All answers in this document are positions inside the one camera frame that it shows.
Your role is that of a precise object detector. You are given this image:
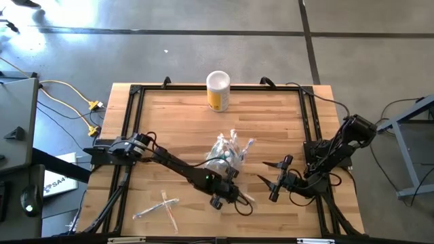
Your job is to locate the silver aluminium extrusion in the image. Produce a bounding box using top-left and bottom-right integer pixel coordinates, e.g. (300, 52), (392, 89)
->
(296, 237), (336, 244)
(107, 236), (147, 244)

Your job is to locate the blue-grey metal stand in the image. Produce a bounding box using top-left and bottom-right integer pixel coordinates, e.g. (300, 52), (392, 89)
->
(375, 94), (434, 199)

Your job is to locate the black computer mouse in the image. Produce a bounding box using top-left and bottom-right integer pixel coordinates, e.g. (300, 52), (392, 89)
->
(20, 184), (42, 218)

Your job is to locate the black aluminium table frame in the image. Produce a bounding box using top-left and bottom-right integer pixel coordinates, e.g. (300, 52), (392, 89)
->
(76, 83), (366, 238)

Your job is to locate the black diagonal bar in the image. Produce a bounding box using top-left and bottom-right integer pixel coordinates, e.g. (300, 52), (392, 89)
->
(31, 148), (92, 184)

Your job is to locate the tan floor cable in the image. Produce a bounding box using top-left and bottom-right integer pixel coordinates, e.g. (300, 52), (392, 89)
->
(0, 56), (31, 79)

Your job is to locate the clear acrylic organizer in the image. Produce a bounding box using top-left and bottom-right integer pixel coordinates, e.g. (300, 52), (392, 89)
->
(204, 142), (245, 176)

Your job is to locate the black triangular bracket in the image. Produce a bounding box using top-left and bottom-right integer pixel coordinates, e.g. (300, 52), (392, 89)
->
(3, 126), (25, 141)

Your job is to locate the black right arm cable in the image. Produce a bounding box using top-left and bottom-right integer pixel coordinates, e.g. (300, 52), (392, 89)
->
(285, 82), (352, 119)

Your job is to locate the white wipes canister yellow label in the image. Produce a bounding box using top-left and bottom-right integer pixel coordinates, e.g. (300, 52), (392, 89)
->
(205, 70), (231, 113)

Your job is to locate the grey metal cabinet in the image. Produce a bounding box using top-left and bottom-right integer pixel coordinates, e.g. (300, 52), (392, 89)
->
(0, 70), (40, 174)

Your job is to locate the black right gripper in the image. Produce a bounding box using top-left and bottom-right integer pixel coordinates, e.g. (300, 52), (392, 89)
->
(256, 155), (302, 203)

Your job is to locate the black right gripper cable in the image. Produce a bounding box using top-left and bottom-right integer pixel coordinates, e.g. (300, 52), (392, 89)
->
(288, 169), (342, 207)

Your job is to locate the dark grey side desk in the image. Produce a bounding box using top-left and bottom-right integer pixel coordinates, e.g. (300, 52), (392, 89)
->
(0, 164), (45, 242)

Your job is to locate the yellow floor cable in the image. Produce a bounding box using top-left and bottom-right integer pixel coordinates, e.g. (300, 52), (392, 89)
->
(40, 88), (101, 137)
(39, 79), (104, 111)

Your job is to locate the white printed box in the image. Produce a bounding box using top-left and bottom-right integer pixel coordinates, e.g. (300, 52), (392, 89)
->
(42, 152), (79, 198)

